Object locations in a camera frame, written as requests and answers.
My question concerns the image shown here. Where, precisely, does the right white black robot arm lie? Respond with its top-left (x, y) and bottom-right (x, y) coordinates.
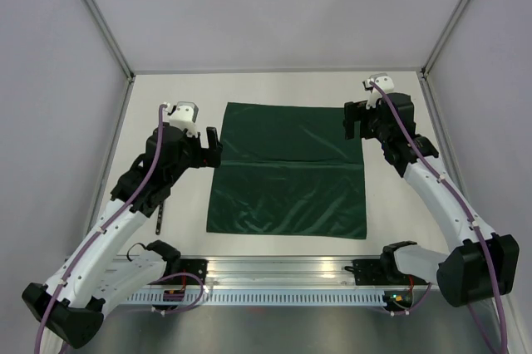
top-left (343, 93), bottom-right (520, 307)

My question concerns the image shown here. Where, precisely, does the right aluminium frame post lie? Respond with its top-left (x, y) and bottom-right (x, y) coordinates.
top-left (420, 0), bottom-right (473, 78)

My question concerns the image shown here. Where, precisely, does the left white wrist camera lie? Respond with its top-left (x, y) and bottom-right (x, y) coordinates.
top-left (164, 101), bottom-right (199, 138)

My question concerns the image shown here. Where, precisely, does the aluminium frame post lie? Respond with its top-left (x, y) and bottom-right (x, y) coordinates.
top-left (81, 0), bottom-right (135, 81)
top-left (420, 0), bottom-right (473, 78)

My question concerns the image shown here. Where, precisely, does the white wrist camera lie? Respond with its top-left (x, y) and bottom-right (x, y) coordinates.
top-left (362, 72), bottom-right (395, 110)
top-left (164, 101), bottom-right (199, 138)

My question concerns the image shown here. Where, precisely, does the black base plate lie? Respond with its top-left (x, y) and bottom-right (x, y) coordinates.
top-left (343, 258), bottom-right (390, 287)
top-left (172, 258), bottom-right (209, 286)

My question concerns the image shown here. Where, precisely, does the white slotted cable duct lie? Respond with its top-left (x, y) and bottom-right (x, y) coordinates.
top-left (124, 288), bottom-right (386, 307)

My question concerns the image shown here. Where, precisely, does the left aluminium frame post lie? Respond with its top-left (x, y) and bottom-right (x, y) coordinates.
top-left (81, 0), bottom-right (135, 81)

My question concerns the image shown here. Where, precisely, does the dark green cloth napkin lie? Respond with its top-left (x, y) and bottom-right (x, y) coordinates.
top-left (206, 102), bottom-right (367, 239)

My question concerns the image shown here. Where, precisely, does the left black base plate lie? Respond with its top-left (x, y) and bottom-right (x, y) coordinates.
top-left (172, 258), bottom-right (209, 286)

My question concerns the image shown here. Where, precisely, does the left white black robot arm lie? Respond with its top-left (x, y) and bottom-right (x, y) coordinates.
top-left (22, 122), bottom-right (223, 349)

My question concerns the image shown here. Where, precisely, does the silver fork with dark handle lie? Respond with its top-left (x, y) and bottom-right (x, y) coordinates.
top-left (155, 201), bottom-right (165, 236)

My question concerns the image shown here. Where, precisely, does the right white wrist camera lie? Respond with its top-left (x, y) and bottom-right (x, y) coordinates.
top-left (362, 72), bottom-right (395, 110)

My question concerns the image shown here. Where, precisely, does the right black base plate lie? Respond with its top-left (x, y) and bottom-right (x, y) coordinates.
top-left (343, 258), bottom-right (390, 287)

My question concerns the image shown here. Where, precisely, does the aluminium mounting rail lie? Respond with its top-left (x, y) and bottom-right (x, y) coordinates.
top-left (62, 254), bottom-right (441, 288)

